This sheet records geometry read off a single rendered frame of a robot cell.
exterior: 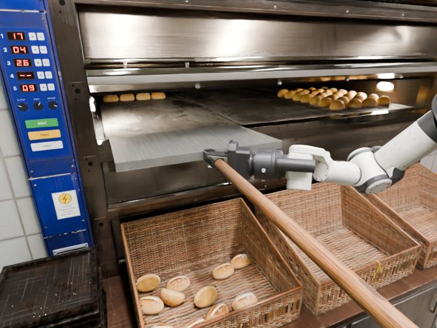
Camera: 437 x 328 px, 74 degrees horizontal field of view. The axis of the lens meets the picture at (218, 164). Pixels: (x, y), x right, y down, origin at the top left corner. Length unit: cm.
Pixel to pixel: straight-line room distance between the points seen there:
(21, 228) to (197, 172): 68
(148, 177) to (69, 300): 50
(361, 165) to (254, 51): 60
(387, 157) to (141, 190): 87
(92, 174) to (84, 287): 40
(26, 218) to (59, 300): 37
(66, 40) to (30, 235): 70
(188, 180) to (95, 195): 37
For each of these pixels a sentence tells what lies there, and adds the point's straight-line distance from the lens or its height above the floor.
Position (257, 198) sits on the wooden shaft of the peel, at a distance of 62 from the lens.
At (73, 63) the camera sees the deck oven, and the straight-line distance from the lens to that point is 109.
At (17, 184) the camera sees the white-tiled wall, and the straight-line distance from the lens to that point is 120.
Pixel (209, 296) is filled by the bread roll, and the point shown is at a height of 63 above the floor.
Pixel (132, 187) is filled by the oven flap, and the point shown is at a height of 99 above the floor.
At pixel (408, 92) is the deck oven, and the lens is 217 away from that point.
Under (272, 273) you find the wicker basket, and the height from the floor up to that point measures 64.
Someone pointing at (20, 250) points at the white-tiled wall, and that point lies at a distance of 133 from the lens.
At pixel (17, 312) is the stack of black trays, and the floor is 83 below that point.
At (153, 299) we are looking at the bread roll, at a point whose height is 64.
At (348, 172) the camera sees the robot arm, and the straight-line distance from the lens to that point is 92.
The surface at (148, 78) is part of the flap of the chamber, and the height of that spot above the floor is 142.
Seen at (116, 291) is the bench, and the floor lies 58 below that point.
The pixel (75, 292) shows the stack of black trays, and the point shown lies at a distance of 103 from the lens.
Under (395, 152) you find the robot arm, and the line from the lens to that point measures 96.
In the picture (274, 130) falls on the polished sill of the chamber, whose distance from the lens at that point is 135.
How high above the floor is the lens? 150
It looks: 22 degrees down
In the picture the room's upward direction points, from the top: straight up
